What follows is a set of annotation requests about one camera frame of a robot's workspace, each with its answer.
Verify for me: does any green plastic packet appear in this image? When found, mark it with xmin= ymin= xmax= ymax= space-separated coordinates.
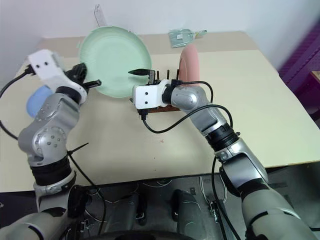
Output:
xmin=168 ymin=28 xmax=195 ymax=49

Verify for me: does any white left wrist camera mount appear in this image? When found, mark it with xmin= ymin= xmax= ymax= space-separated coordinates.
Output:
xmin=27 ymin=49 xmax=88 ymax=101

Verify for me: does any thin black cable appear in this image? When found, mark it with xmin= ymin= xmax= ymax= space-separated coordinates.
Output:
xmin=68 ymin=152 xmax=107 ymax=228
xmin=211 ymin=156 xmax=243 ymax=240

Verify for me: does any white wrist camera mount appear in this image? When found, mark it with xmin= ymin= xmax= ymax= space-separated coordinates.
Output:
xmin=132 ymin=79 xmax=174 ymax=111
xmin=27 ymin=49 xmax=88 ymax=101

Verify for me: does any green plate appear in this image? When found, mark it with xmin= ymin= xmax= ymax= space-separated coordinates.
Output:
xmin=79 ymin=26 xmax=153 ymax=99

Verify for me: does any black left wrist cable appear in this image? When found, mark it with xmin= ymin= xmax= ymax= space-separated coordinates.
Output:
xmin=0 ymin=64 xmax=35 ymax=141

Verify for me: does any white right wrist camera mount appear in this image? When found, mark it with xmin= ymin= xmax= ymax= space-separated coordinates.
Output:
xmin=132 ymin=79 xmax=174 ymax=111

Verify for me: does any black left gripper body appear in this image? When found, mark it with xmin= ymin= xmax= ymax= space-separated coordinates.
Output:
xmin=65 ymin=63 xmax=89 ymax=87

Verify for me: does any small metal clamp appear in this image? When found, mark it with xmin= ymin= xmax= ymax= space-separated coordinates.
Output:
xmin=207 ymin=199 xmax=219 ymax=222

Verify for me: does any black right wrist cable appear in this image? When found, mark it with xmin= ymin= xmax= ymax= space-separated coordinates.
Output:
xmin=171 ymin=78 xmax=214 ymax=105
xmin=138 ymin=104 xmax=236 ymax=136

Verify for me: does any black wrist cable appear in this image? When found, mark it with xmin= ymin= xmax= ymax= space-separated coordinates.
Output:
xmin=138 ymin=104 xmax=236 ymax=136
xmin=171 ymin=78 xmax=214 ymax=105
xmin=0 ymin=64 xmax=35 ymax=141

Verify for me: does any pink plate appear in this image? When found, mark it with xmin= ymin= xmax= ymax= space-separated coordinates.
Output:
xmin=178 ymin=44 xmax=202 ymax=89

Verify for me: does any wooden dish rack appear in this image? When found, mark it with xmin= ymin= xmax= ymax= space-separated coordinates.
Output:
xmin=128 ymin=69 xmax=201 ymax=114

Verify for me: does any blue plate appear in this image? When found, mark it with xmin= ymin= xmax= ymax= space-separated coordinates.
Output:
xmin=26 ymin=84 xmax=55 ymax=120

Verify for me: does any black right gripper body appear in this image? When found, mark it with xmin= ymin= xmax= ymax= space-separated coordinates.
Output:
xmin=147 ymin=69 xmax=164 ymax=87

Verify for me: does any black zip tie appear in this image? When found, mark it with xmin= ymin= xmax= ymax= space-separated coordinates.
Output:
xmin=65 ymin=142 xmax=90 ymax=158

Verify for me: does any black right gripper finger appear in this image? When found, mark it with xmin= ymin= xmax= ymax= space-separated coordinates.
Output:
xmin=127 ymin=68 xmax=150 ymax=77

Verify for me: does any purple fabric object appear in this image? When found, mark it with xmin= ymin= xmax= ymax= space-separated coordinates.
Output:
xmin=277 ymin=24 xmax=320 ymax=115

